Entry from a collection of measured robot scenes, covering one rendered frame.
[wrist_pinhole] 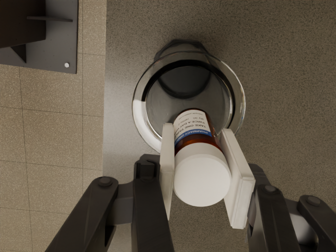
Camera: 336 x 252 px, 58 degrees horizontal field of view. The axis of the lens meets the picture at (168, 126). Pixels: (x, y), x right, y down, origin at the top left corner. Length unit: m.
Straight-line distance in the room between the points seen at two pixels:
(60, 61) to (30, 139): 0.45
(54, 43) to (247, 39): 1.15
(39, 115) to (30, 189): 0.45
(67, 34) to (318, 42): 1.17
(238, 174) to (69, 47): 1.40
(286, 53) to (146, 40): 0.23
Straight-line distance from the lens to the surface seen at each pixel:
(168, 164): 0.15
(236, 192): 0.16
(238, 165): 0.16
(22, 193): 1.92
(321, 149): 0.61
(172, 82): 0.50
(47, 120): 1.66
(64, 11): 1.51
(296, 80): 0.55
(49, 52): 1.55
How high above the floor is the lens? 1.44
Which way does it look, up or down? 70 degrees down
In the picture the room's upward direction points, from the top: 176 degrees counter-clockwise
